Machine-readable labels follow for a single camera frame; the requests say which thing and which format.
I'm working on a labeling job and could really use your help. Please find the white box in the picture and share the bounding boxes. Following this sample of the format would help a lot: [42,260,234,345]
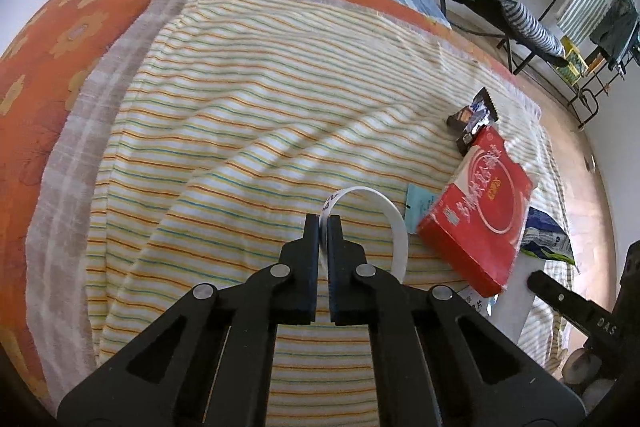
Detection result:
[492,254,548,348]

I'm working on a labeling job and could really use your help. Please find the striped cloth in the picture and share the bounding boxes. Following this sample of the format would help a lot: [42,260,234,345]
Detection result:
[462,0,568,58]

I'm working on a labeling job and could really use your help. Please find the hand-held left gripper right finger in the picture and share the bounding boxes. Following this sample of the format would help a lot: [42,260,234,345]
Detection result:
[327,215,586,427]

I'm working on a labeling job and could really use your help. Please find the yellow green box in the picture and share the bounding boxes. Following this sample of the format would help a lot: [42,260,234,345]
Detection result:
[560,37,590,80]

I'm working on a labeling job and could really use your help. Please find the metal drying rack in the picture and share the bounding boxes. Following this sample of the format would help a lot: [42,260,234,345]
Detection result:
[537,0,640,128]

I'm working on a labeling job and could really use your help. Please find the white paper strip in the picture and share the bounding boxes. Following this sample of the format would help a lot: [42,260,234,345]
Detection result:
[320,187,409,283]

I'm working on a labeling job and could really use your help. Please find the light blue tube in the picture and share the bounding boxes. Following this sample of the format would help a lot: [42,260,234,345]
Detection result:
[406,185,441,235]

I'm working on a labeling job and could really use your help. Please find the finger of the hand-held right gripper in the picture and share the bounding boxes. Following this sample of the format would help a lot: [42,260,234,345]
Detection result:
[530,271,596,323]

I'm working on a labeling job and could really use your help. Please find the dark snack wrapper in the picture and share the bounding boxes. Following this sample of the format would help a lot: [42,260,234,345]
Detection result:
[446,88,500,156]

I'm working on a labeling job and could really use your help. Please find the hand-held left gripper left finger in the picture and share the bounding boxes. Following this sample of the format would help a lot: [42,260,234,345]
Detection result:
[56,213,321,427]

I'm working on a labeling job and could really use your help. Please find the blue and white packet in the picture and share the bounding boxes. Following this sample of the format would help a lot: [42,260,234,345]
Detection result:
[520,207,576,265]

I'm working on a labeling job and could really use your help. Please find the dark garment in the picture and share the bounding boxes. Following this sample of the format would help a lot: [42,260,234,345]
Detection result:
[590,0,640,72]

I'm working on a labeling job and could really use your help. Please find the striped blanket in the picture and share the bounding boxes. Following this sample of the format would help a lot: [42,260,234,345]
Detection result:
[27,0,576,427]

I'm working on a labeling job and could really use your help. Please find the red cardboard box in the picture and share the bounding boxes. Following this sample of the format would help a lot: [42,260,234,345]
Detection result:
[416,125,535,299]

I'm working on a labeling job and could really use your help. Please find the orange floral bed sheet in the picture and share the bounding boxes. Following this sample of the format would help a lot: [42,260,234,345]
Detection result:
[0,0,541,408]

